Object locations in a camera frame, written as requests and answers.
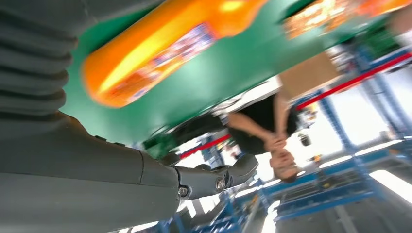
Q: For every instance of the blue metal rack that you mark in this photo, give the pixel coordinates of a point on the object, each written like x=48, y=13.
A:
x=322, y=193

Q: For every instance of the yellow tape mat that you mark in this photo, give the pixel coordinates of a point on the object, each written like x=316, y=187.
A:
x=315, y=19

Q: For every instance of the brown cardboard box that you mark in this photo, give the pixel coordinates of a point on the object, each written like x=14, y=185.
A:
x=309, y=75

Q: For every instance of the person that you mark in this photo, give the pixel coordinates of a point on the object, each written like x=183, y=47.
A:
x=257, y=128

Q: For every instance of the red barrier bar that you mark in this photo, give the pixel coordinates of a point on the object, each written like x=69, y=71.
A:
x=354, y=80

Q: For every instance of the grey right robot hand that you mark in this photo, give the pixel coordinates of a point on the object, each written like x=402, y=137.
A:
x=64, y=177

